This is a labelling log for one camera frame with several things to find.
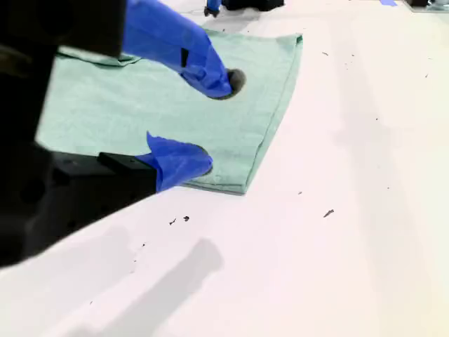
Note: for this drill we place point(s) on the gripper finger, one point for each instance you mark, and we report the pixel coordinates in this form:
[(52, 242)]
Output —
[(213, 5), (179, 163), (168, 38)]

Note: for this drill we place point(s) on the pale green T-shirt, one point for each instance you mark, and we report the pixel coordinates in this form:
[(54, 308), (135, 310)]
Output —
[(140, 105)]

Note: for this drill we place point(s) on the short blue tape strip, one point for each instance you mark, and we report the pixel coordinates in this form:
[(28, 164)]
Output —
[(387, 2)]

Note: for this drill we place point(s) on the shiny metal table bracket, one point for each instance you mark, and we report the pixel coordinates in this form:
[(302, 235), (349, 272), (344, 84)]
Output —
[(436, 6)]

